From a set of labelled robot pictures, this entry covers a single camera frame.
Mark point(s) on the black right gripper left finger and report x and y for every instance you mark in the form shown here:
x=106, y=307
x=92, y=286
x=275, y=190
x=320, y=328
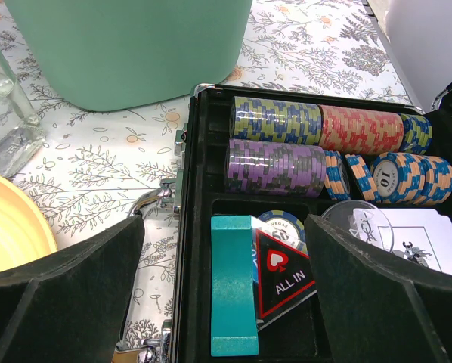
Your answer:
x=70, y=306

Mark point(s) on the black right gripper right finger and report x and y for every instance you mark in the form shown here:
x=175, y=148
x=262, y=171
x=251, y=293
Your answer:
x=378, y=307

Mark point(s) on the clear glass bottle gold cap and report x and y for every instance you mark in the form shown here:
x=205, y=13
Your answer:
x=21, y=134

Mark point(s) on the black poker chip case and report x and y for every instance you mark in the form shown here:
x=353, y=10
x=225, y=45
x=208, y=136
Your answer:
x=300, y=335

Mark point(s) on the deck of playing cards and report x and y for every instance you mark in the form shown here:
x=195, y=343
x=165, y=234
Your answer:
x=422, y=236

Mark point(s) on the yellow plate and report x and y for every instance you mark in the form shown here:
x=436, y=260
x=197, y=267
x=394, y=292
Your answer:
x=25, y=234

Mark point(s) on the clear dealer button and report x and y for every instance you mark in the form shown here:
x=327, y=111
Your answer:
x=362, y=220

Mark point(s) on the all in triangle button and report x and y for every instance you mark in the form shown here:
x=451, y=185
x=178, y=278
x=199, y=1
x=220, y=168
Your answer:
x=282, y=276

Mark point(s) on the blue orange loose chips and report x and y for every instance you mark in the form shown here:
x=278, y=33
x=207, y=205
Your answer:
x=391, y=178

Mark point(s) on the teal block in case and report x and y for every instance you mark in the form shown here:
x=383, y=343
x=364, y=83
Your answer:
x=233, y=321

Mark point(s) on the red chip stack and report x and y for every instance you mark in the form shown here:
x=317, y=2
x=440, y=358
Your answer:
x=359, y=131

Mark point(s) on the purple chip stack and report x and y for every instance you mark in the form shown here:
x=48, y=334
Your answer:
x=263, y=167

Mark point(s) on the green blue chip stack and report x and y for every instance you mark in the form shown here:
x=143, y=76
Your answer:
x=259, y=119

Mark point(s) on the green trash bin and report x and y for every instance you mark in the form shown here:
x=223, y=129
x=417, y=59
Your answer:
x=113, y=55

